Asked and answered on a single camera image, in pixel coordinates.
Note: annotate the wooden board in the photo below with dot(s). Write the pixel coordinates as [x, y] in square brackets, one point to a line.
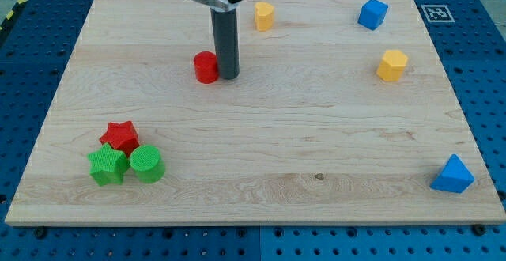
[307, 134]

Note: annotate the black bolt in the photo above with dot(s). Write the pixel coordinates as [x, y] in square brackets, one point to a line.
[479, 230]
[39, 233]

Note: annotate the green cylinder block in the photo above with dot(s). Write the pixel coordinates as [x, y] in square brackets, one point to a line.
[147, 163]

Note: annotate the red star block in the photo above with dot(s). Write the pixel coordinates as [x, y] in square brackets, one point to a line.
[121, 136]

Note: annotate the red cylinder block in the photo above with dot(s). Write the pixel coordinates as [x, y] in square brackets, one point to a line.
[205, 67]

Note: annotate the green star block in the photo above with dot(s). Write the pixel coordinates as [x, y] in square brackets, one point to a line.
[108, 165]

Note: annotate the black bolt left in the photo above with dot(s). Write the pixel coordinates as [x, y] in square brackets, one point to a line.
[39, 233]

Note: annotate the yellow hexagon block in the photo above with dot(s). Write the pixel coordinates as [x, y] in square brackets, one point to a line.
[392, 65]

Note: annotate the black bolt right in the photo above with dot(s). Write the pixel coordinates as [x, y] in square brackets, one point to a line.
[479, 230]

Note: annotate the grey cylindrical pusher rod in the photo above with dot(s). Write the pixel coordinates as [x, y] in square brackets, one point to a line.
[225, 35]

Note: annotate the blue cube block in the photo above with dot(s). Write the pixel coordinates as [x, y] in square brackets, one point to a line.
[372, 14]

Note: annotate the blue triangle block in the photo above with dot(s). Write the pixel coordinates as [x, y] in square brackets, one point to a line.
[454, 177]

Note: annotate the fiducial marker tag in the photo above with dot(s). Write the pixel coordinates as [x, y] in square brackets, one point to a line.
[436, 13]

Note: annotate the yellow heart block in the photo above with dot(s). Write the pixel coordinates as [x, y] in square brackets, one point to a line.
[264, 16]

